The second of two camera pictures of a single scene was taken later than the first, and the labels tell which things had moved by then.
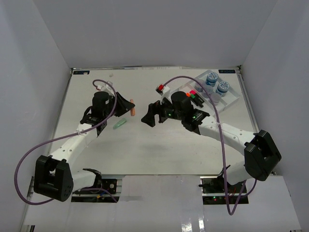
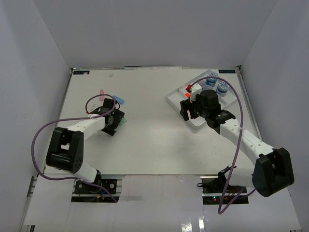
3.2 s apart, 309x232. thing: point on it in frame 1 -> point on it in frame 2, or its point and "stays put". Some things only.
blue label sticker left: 81,72 stays put
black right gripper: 149,118 -> 184,106
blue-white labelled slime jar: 212,79 stays put
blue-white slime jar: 222,88 stays put
